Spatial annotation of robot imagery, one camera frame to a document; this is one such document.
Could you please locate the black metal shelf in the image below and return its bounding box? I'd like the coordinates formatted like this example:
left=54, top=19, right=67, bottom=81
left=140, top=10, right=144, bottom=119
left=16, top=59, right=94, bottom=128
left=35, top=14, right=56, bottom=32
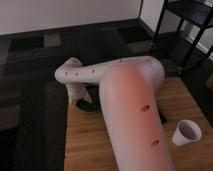
left=153, top=0, right=213, bottom=71

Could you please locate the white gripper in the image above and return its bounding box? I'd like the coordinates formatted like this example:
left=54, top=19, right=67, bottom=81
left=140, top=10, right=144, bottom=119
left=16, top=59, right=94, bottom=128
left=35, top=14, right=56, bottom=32
left=66, top=83, right=93, bottom=106

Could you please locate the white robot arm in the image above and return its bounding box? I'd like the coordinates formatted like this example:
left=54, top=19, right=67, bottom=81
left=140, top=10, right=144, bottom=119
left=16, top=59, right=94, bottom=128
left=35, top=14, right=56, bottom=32
left=55, top=56, right=175, bottom=171

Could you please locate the dark ceramic bowl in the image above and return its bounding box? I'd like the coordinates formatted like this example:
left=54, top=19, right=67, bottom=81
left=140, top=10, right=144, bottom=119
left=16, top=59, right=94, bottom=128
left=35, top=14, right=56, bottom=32
left=76, top=86, right=101, bottom=112

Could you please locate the white paper cup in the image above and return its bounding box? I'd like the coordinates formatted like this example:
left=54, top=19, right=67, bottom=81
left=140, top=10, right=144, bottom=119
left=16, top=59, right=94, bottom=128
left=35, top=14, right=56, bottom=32
left=172, top=119, right=202, bottom=146

